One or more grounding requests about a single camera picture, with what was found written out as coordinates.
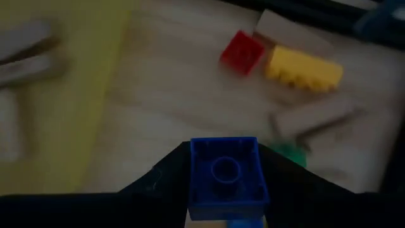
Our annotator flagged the red small plastic brick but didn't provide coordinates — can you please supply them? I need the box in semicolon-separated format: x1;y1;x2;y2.
220;30;266;77

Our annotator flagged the wooden jenga block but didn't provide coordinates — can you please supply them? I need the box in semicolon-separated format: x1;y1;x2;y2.
275;106;368;143
254;8;335;58
0;56;69;89
0;18;61;66

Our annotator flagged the blue small plastic brick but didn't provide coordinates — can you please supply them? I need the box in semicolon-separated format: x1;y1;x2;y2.
188;136;270;222

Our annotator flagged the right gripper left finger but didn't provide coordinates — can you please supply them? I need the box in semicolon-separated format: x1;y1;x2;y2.
0;141;192;228

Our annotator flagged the yellow long plastic brick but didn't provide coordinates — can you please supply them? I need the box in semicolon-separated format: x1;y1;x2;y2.
265;44;345;94

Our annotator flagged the green long plastic brick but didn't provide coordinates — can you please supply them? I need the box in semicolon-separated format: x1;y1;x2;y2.
268;139;308;168

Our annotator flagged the yellow translucent plastic bin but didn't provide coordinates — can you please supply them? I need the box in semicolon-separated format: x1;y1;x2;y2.
0;0;140;196

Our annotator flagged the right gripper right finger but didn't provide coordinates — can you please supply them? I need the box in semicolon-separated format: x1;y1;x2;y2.
258;143;405;228

